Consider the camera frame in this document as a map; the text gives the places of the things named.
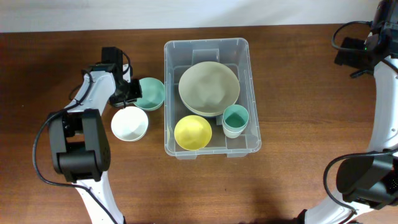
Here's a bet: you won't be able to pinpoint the green bowl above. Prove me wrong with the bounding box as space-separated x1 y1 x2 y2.
134 77 165 111

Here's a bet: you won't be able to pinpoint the white bowl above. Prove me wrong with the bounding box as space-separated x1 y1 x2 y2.
111 106 149 142

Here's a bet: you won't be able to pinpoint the yellow bowl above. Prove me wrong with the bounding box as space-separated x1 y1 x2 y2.
174 115 213 151

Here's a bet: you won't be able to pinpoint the cream white plate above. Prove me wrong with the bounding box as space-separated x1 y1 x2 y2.
178 62 240 99

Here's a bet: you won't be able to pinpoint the beige plate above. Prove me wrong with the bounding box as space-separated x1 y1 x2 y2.
180 95 239 117

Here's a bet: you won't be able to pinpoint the green cup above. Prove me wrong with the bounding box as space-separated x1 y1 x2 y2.
222 105 249 130

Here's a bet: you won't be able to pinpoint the cream white cup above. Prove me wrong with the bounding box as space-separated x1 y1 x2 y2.
223 130 241 139

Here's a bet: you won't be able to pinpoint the grey cup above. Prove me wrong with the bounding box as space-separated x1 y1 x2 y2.
222 120 248 133

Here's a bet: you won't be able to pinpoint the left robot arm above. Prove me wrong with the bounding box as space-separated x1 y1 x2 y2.
43 47 142 223

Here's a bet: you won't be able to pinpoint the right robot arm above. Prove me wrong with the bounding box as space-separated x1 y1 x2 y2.
295 0 397 223

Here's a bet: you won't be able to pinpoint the clear plastic storage container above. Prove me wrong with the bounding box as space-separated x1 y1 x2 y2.
164 38 262 159

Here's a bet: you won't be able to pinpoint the white label in container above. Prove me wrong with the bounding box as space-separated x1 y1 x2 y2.
216 114 223 126

